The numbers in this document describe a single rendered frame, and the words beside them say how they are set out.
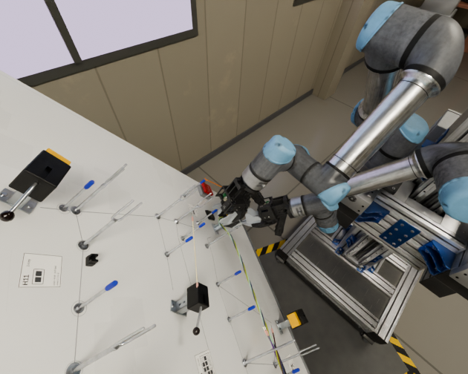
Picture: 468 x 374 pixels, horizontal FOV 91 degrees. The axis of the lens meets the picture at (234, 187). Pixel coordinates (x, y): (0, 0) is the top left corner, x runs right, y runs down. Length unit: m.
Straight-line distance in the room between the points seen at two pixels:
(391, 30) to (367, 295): 1.63
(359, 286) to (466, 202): 1.32
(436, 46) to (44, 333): 0.85
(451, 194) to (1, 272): 0.86
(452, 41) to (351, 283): 1.57
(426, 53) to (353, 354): 1.81
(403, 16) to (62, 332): 0.87
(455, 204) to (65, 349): 0.81
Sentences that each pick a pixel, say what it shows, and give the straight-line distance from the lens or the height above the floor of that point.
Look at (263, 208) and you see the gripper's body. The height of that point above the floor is 1.18.
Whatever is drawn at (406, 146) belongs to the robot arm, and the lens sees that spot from 1.09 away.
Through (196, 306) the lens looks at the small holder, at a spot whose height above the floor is 1.37.
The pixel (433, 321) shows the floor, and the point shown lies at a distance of 2.46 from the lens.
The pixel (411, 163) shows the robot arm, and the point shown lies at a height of 1.39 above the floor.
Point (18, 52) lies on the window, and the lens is 1.49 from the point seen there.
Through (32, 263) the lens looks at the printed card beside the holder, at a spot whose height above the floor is 1.54.
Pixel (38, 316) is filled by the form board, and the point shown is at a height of 1.53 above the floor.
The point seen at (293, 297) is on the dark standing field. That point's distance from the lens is 1.99.
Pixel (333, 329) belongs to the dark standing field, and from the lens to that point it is 2.05.
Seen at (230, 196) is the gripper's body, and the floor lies 1.33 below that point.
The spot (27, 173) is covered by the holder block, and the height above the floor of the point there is 1.64.
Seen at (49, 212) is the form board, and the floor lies 1.53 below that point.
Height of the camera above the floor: 1.88
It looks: 53 degrees down
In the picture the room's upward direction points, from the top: 5 degrees clockwise
